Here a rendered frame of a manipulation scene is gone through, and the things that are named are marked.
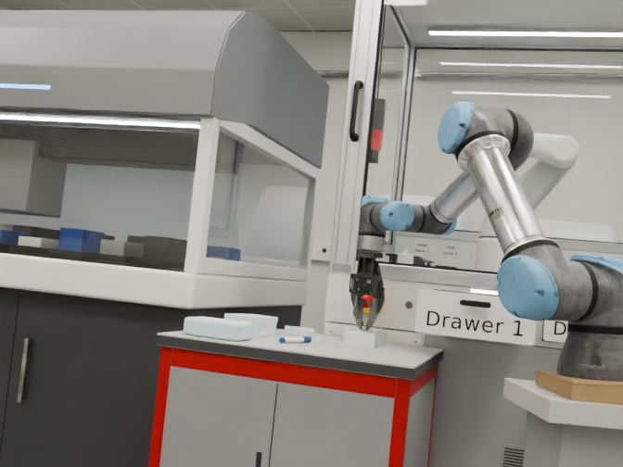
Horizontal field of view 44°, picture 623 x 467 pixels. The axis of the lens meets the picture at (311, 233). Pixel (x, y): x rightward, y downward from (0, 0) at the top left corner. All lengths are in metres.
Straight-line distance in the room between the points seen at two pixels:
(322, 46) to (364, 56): 3.59
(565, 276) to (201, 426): 0.90
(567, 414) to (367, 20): 1.45
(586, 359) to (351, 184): 1.07
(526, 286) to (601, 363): 0.21
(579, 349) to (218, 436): 0.84
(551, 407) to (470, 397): 0.88
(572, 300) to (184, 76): 1.34
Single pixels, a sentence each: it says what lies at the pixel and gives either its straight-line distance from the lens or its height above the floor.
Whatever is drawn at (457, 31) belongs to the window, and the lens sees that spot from 2.43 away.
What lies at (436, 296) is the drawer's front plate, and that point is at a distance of 1.95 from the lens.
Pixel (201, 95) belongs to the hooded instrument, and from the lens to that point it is 2.29.
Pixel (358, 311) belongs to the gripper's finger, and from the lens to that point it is 2.11.
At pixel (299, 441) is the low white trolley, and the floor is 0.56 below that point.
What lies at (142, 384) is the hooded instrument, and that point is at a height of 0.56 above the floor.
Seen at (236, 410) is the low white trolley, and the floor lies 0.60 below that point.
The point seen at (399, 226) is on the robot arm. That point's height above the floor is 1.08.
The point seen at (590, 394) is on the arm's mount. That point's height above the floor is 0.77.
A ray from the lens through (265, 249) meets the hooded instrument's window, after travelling 2.83.
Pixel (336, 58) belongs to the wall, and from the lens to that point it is 5.96.
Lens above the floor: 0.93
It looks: 3 degrees up
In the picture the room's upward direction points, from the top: 6 degrees clockwise
